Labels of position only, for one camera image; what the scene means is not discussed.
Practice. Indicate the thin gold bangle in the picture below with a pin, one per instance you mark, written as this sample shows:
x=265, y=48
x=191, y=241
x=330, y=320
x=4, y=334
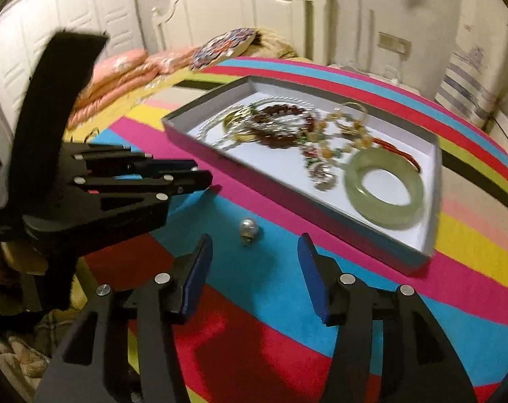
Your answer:
x=228, y=124

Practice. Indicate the white wardrobe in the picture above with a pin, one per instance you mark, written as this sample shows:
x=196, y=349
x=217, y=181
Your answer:
x=48, y=8

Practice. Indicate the rainbow striped tablecloth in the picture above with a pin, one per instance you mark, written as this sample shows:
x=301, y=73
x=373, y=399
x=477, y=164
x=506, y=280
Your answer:
x=258, y=344

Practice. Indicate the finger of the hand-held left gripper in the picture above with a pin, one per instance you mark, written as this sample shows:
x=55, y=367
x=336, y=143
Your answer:
x=195, y=180
x=170, y=164

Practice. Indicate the round patterned cushion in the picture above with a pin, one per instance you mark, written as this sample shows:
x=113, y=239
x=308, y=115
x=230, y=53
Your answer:
x=220, y=46

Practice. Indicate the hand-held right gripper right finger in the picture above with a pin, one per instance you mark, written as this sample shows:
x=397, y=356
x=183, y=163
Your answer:
x=310, y=277

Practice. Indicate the grey shallow cardboard box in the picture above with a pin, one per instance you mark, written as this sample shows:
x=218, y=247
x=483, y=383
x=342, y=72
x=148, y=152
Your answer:
x=279, y=163

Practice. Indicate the white wooden headboard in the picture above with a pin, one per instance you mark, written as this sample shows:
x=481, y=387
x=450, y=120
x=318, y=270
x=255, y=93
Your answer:
x=237, y=8

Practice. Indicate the wall socket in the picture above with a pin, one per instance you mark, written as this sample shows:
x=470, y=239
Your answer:
x=393, y=43

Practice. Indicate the boat print curtain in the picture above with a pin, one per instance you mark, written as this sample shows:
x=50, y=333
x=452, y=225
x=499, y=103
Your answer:
x=468, y=75

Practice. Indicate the gold hoop rings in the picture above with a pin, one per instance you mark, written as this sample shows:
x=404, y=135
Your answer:
x=354, y=105

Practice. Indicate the plaid cloth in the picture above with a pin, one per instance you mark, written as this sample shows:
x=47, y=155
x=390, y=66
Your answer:
x=14, y=357

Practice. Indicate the green jade bangle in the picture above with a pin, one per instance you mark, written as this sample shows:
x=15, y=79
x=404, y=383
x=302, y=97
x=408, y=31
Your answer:
x=354, y=193

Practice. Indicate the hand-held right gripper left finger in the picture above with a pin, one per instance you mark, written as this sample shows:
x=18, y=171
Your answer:
x=197, y=277

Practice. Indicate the pink quilt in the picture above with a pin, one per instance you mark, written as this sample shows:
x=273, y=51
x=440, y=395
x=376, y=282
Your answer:
x=119, y=75

